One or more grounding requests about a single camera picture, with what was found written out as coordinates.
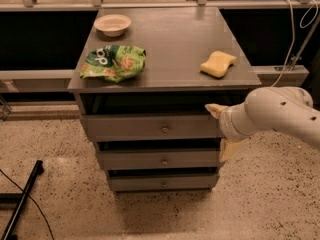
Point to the grey middle drawer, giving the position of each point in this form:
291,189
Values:
158,159

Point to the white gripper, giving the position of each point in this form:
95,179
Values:
225,122

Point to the white bowl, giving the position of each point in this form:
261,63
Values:
113,25

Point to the grey drawer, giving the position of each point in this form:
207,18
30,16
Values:
134,127
158,159
168,182

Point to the yellow sponge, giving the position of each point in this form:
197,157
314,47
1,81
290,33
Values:
217,64

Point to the grey bottom drawer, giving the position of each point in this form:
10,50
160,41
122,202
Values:
168,182

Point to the black metal stand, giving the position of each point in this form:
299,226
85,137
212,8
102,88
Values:
19,200

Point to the green chip bag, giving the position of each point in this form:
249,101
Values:
114,63

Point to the grey drawer cabinet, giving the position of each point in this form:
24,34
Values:
177,41

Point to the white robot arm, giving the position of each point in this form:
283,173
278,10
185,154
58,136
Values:
288,110

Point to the grey top drawer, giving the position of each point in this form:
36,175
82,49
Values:
134,127

